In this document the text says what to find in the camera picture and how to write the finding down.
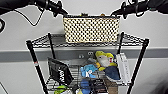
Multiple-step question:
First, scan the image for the pale basket with dark spots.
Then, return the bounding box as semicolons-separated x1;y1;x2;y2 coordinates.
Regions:
62;13;121;45

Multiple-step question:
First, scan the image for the tan plush toy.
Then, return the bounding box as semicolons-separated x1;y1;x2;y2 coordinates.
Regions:
99;13;107;18

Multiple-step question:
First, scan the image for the yellow and white plush toy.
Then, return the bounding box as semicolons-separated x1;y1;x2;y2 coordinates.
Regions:
94;50;118;72

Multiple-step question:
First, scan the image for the white flat package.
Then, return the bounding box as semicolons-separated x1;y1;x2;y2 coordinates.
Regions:
114;52;132;85

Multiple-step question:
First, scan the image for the glossy black bag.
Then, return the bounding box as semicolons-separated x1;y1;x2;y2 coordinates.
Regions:
46;57;75;86

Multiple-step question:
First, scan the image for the dark blue cloth toy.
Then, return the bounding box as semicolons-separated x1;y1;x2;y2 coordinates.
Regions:
104;65;121;82

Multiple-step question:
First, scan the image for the blue plush toy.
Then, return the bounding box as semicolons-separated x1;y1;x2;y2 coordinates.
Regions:
79;63;99;80

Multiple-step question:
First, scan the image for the small brown cardboard box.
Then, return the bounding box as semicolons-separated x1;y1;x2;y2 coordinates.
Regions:
105;78;120;94

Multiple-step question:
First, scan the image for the blue round toy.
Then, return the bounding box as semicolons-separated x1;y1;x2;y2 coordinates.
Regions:
79;77;91;92

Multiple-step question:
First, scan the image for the black box with label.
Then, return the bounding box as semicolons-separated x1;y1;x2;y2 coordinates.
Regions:
90;77;108;94

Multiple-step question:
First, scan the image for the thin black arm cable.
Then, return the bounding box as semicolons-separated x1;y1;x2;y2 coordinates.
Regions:
13;7;47;28

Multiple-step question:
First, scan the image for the black wire shelf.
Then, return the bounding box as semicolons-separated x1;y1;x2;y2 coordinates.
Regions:
25;31;151;94

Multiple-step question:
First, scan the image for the long grey wall band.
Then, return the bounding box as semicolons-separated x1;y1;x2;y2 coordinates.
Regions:
0;47;168;63

